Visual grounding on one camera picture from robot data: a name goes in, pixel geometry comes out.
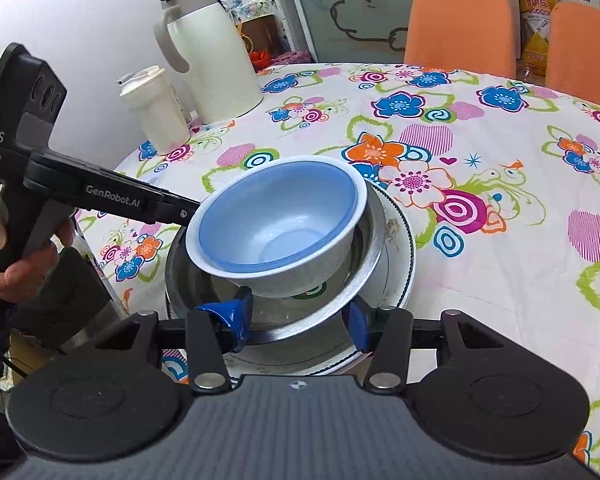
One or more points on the yellow snack bag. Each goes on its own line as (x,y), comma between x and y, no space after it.
(535,29)

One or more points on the white ceramic bowl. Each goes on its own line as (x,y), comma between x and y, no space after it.
(289,280)

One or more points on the gold rimmed white plate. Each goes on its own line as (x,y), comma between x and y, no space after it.
(398,267)

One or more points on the stainless steel bowl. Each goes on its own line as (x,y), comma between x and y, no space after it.
(277,319)

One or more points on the orange chair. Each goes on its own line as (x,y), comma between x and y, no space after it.
(474,35)
(573,57)

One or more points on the person's left hand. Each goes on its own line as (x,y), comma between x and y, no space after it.
(23,279)

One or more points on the left orange chair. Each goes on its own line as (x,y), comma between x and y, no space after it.
(474,35)

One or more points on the glass door with rabbit drawing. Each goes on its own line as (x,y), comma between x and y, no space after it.
(367,31)

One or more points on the right orange chair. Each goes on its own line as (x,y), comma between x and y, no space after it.
(573,57)

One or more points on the blue translucent plastic bowl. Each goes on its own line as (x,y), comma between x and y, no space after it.
(278,214)

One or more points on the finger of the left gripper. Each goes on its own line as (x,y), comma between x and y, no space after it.
(175,209)

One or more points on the cream thermos jug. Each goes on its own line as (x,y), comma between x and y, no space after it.
(199,40)

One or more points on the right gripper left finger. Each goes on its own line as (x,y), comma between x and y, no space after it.
(211,330)

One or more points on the floral tablecloth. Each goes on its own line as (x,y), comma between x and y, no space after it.
(498,180)

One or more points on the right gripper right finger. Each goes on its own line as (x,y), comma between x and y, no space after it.
(387,335)

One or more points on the large white floral plate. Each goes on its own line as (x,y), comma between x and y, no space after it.
(325,350)

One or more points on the small cream bottle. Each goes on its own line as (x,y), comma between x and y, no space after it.
(150,96)

